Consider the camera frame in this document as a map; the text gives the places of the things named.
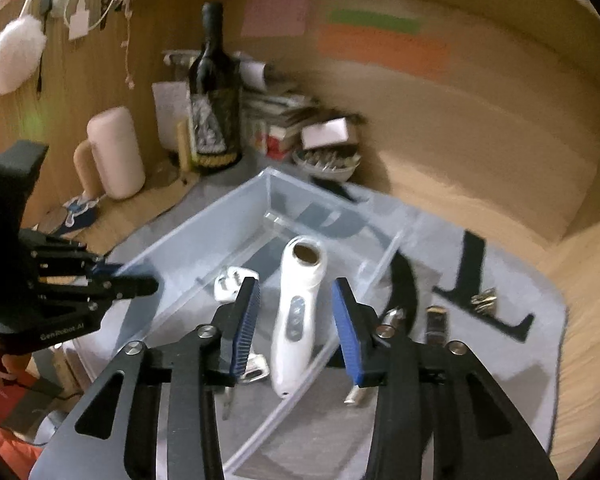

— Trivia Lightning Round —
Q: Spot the white paper note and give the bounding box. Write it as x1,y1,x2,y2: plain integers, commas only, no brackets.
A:
152,80,191,153

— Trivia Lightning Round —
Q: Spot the white hanging cord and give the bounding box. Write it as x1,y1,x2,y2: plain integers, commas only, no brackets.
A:
120,5,136,91

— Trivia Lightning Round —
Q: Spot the clear plastic storage box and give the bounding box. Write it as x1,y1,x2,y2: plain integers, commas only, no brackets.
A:
72,167,416,476

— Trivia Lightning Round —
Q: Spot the pink mug with handle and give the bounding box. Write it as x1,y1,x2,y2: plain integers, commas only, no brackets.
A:
74,106,147,201

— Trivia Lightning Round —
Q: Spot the beige tube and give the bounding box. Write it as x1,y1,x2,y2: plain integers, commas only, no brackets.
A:
176,120,193,173

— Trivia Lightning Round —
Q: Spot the white card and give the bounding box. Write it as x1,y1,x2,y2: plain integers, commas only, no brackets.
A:
300,117,351,148

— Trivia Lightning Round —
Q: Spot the orange sticky note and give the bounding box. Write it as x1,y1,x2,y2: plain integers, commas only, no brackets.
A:
317,25,451,81

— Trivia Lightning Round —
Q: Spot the rolled white paper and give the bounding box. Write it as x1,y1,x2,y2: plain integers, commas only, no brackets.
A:
162,49,268,86

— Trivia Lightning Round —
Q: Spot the dark wine bottle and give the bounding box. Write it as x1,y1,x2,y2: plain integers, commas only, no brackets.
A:
187,2,243,176

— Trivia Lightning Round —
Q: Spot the stack of books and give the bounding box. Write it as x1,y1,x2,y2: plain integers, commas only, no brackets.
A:
242,92,331,161

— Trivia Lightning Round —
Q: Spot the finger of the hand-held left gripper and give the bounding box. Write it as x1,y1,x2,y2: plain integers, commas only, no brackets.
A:
97,275,160,313
85,255,151,281

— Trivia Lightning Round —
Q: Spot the green sticky note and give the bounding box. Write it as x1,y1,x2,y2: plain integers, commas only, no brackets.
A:
328,7,423,36

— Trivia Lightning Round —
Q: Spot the grey printed mat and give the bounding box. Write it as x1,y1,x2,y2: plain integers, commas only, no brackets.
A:
72,160,567,480

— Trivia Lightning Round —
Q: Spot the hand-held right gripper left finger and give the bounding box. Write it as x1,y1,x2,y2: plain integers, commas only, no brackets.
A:
27,276,262,480

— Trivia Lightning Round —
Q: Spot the white hanging tag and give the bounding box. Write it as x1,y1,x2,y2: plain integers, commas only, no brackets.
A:
69,9,92,41

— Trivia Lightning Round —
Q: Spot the white handheld massager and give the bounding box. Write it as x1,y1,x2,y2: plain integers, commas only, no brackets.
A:
270,235,328,397

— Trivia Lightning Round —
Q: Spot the small metal clip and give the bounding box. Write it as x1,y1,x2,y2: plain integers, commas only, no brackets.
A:
470,287,498,308

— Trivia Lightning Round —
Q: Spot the red cloth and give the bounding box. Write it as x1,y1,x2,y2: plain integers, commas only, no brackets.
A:
0,360,41,480

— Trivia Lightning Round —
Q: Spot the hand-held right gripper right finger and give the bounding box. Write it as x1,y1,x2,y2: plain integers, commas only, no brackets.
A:
331,276,561,480

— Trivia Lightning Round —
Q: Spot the white bowl of trinkets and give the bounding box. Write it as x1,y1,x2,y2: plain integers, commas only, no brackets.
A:
292,147,363,183

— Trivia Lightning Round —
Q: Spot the small white clip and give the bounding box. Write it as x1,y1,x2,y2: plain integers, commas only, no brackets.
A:
214,266,259,303

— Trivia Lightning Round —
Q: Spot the pink sticky note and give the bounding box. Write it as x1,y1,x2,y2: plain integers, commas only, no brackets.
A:
241,0,310,37

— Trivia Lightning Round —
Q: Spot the black and gold lighter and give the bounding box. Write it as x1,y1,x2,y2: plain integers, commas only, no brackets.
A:
422,305,451,348

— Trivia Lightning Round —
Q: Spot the white fluffy pompom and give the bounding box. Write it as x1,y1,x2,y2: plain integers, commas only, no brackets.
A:
0,15,48,96

